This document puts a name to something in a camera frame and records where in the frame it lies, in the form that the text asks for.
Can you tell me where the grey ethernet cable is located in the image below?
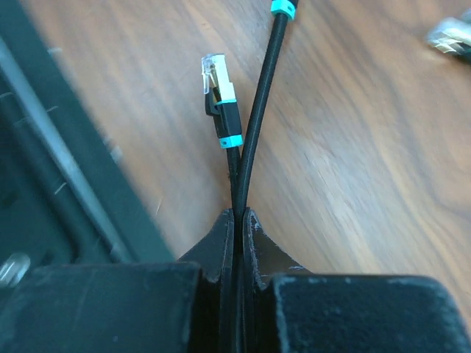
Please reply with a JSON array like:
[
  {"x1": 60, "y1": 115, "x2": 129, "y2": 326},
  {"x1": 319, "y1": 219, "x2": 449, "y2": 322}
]
[{"x1": 426, "y1": 7, "x2": 471, "y2": 62}]

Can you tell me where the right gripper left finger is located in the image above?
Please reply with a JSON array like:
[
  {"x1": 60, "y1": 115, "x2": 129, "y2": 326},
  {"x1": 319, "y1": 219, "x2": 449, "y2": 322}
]
[{"x1": 178, "y1": 209, "x2": 236, "y2": 352}]

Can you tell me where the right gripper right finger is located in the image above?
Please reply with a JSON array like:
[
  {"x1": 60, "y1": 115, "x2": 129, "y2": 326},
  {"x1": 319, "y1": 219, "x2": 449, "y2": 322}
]
[{"x1": 242, "y1": 208, "x2": 311, "y2": 352}]

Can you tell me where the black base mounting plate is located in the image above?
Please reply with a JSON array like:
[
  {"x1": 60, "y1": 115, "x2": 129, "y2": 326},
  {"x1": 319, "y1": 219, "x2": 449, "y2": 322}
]
[{"x1": 1, "y1": 1, "x2": 174, "y2": 267}]

